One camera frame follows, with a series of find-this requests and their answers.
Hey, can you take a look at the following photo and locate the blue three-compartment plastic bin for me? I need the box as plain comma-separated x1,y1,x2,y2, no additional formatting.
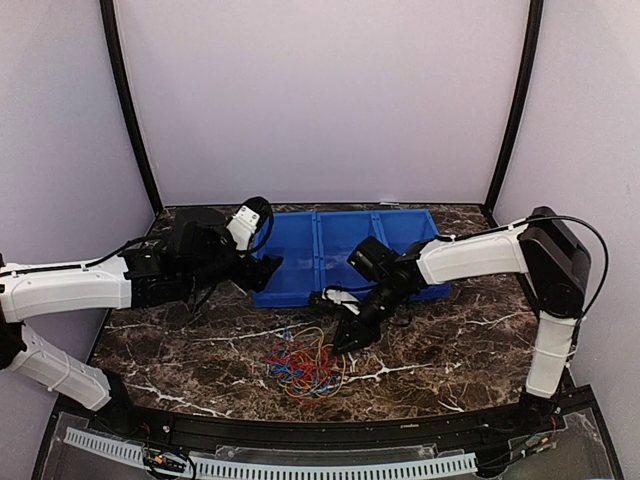
253,210,438,308

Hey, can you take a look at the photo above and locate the white slotted cable duct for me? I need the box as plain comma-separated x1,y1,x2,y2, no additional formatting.
63,427,479,479

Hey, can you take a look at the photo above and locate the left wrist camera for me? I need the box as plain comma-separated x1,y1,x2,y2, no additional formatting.
226,196,274,255

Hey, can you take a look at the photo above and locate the left black frame post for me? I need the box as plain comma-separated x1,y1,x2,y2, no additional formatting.
99,0,164,215

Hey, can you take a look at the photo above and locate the black frame post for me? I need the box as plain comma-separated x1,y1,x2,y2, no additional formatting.
483,0,544,217
99,0,164,215

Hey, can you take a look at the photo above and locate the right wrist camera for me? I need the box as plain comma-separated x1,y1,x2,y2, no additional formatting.
308,288,360,315

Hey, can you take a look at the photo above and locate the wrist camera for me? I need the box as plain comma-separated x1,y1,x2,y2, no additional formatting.
308,288,360,315
226,196,274,255

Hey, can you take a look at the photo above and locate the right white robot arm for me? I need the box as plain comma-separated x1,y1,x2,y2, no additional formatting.
322,206,596,434

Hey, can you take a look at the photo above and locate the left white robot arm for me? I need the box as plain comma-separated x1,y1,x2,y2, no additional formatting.
1,197,283,436

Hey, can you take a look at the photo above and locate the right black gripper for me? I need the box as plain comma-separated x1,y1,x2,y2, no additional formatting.
331,276,408,355

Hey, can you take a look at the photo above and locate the black front rail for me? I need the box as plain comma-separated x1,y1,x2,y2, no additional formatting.
59,389,596,456

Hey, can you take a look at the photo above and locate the clear acrylic plate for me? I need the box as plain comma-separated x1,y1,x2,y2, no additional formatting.
214,444,436,466

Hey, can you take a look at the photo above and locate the right black frame post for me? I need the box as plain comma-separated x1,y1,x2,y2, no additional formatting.
483,0,544,217

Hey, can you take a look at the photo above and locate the blue cable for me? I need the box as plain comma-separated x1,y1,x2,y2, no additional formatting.
264,325,341,396

